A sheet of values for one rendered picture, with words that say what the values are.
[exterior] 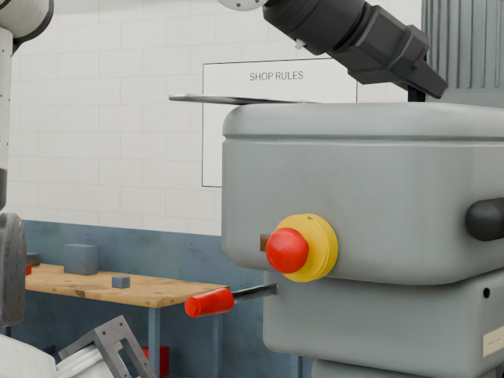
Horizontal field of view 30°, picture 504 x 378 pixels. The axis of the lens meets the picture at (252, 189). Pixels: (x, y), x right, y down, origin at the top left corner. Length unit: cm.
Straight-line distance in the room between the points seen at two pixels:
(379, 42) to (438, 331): 29
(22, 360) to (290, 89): 525
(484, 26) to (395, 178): 41
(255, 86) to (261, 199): 536
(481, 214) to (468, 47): 41
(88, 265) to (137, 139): 97
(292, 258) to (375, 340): 17
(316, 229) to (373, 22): 25
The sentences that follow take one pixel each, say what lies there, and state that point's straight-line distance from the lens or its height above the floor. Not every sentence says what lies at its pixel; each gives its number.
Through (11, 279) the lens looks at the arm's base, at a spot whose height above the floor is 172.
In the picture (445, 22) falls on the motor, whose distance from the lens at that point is 121.
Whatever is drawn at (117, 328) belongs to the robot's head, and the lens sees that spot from 81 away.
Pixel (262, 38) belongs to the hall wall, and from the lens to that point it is 623.
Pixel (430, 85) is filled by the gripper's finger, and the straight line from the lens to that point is 103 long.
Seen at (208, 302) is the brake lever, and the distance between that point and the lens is 88.
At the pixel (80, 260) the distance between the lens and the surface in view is 682.
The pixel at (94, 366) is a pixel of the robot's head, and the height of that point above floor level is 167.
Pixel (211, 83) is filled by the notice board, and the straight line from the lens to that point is 644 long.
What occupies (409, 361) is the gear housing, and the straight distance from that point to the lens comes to 93.
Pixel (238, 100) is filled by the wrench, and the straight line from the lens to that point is 92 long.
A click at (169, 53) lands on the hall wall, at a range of 668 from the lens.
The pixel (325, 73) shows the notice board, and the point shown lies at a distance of 595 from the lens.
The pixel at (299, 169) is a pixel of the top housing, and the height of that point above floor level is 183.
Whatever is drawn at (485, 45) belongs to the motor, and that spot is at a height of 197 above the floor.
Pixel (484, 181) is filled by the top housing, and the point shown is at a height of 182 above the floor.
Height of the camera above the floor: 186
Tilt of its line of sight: 3 degrees down
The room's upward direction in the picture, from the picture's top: 1 degrees clockwise
